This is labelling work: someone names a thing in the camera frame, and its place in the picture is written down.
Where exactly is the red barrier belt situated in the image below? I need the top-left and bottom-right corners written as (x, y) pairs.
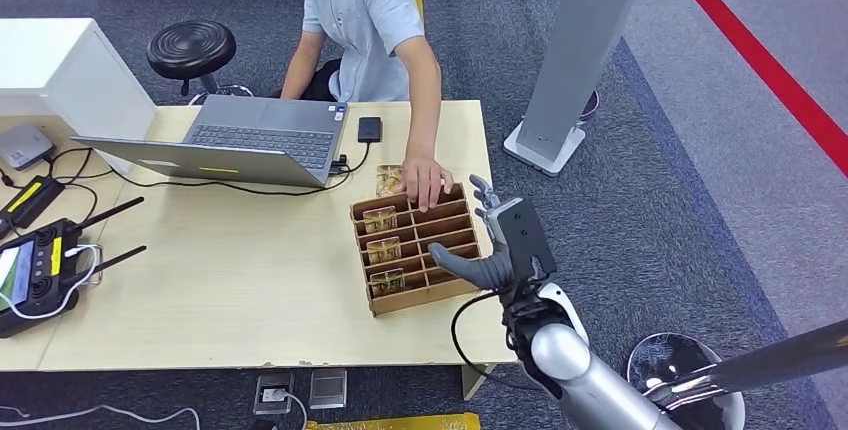
top-left (655, 0), bottom-right (848, 180)

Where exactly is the white socket cable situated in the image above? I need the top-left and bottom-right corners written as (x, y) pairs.
top-left (263, 389), bottom-right (309, 430)

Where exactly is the grey open laptop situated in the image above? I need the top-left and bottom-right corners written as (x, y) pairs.
top-left (71, 94), bottom-right (349, 190)

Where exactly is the white floor cable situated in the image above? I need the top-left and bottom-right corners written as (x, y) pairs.
top-left (0, 403), bottom-right (202, 430)

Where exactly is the long black desk cable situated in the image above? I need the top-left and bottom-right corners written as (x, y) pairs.
top-left (44, 147), bottom-right (352, 198)

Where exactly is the grey floor socket cover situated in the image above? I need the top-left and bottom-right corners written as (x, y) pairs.
top-left (308, 368), bottom-right (348, 411)

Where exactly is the yellow floor strip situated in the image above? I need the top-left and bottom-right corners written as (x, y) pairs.
top-left (304, 412), bottom-right (482, 430)

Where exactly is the grey metal pole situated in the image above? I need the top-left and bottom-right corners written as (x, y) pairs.
top-left (645, 319), bottom-right (848, 408)

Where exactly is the short black phone cable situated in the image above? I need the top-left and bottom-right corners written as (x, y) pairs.
top-left (337, 142), bottom-right (372, 177)

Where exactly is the wooden slotted card box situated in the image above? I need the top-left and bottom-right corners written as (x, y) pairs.
top-left (349, 181), bottom-right (485, 319)

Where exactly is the floor socket with plug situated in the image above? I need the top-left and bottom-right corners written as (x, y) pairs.
top-left (252, 373), bottom-right (296, 416)

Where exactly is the black round stool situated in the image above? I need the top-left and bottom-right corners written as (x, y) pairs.
top-left (146, 19), bottom-right (256, 107)

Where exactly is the grey pillar with white base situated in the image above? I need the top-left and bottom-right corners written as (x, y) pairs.
top-left (503, 0), bottom-right (654, 178)

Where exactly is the round chrome base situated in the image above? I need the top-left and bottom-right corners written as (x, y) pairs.
top-left (625, 332), bottom-right (747, 430)

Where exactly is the clear gold card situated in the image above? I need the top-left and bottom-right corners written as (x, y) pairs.
top-left (375, 164), bottom-right (404, 199)
top-left (368, 268), bottom-right (407, 298)
top-left (361, 206), bottom-right (399, 235)
top-left (365, 236), bottom-right (403, 266)

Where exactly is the black remote controller with antennas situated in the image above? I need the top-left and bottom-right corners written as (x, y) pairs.
top-left (0, 196), bottom-right (148, 340)

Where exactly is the black device with yellow label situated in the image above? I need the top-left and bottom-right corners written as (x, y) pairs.
top-left (0, 175), bottom-right (66, 237)

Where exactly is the small grey router box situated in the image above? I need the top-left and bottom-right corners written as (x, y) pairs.
top-left (0, 124), bottom-right (57, 172)

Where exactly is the person's left hand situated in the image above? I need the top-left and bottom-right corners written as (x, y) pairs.
top-left (396, 156), bottom-right (456, 213)

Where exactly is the person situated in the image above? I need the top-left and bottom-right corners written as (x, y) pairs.
top-left (271, 0), bottom-right (456, 213)

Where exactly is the white desk leg panel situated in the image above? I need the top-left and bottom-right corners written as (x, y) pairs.
top-left (460, 363), bottom-right (497, 402)

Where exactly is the white cable on controller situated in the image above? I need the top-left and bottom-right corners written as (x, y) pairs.
top-left (0, 244), bottom-right (101, 320)

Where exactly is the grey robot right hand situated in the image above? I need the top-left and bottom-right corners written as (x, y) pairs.
top-left (428, 173), bottom-right (559, 292)

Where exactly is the white cabinet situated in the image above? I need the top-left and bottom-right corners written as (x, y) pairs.
top-left (0, 17), bottom-right (158, 175)

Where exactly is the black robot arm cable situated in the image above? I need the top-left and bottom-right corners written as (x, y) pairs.
top-left (451, 290), bottom-right (531, 394)

